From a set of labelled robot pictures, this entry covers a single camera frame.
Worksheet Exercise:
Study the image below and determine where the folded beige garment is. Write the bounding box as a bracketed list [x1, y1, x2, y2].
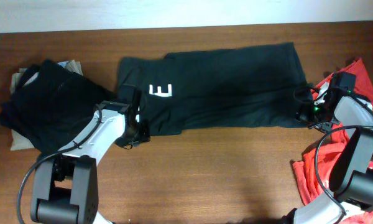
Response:
[9, 60, 83, 151]

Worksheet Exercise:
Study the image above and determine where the folded black garment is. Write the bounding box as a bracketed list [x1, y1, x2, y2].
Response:
[0, 59, 116, 154]

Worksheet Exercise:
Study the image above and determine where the black Nike t-shirt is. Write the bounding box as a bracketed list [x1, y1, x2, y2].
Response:
[117, 42, 306, 136]

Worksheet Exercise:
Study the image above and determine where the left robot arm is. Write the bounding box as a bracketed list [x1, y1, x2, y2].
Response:
[29, 85, 150, 224]

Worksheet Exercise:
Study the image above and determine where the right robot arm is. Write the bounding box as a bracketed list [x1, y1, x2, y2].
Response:
[279, 72, 373, 224]

